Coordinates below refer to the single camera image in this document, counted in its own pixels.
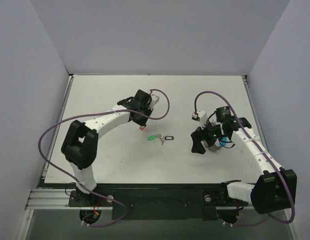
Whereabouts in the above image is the large keyring blue handle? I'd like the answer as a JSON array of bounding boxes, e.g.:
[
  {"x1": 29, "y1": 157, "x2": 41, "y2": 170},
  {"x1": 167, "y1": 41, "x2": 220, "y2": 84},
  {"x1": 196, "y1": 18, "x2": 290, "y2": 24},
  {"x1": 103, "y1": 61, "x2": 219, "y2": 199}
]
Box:
[{"x1": 206, "y1": 121, "x2": 233, "y2": 154}]

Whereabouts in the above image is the black tag key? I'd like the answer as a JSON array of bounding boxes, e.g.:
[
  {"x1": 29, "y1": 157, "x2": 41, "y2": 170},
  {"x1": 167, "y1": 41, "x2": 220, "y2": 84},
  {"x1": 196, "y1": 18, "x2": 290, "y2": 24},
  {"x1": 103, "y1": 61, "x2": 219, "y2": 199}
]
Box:
[{"x1": 160, "y1": 135, "x2": 175, "y2": 145}]

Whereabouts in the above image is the green tag key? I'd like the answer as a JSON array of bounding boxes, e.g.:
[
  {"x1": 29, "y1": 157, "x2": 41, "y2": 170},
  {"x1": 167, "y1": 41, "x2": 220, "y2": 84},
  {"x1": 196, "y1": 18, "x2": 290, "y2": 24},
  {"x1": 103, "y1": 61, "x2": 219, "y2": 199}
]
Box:
[{"x1": 147, "y1": 134, "x2": 162, "y2": 141}]

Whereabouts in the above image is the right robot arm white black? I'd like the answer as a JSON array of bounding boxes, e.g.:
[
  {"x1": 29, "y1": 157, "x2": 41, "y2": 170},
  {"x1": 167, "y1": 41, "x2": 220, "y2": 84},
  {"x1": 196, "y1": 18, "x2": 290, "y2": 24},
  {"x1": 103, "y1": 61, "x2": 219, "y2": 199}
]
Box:
[{"x1": 190, "y1": 106, "x2": 297, "y2": 214}]

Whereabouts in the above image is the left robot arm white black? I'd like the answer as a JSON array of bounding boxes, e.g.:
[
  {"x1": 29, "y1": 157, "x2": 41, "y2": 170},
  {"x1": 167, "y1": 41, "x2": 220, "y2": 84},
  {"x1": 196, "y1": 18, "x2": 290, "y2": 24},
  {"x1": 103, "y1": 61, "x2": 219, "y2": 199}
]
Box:
[{"x1": 61, "y1": 89, "x2": 160, "y2": 206}]

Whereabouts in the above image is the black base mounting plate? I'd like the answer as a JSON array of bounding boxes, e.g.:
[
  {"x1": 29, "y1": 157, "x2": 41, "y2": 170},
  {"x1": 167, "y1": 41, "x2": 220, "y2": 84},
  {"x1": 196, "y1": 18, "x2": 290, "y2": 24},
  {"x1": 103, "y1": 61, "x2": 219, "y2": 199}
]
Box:
[{"x1": 68, "y1": 183, "x2": 248, "y2": 221}]

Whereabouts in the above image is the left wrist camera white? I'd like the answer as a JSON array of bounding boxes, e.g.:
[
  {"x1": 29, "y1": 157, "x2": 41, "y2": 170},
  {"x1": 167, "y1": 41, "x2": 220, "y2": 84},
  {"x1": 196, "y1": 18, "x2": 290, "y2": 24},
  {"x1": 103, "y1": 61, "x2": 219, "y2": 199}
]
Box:
[{"x1": 148, "y1": 94, "x2": 160, "y2": 110}]

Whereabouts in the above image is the aluminium rail frame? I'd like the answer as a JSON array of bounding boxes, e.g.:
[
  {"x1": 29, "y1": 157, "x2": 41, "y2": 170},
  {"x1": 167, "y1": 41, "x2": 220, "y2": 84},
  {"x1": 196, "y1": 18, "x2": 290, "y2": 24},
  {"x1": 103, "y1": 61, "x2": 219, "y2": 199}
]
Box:
[{"x1": 26, "y1": 74, "x2": 294, "y2": 240}]

